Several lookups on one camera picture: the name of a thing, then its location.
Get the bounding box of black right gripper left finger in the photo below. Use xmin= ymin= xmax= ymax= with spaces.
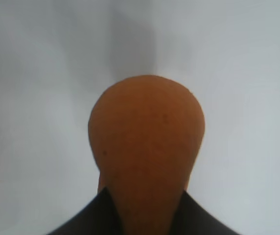
xmin=46 ymin=187 xmax=125 ymax=235

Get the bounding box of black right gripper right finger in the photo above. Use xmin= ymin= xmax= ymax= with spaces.
xmin=173 ymin=190 xmax=236 ymax=235

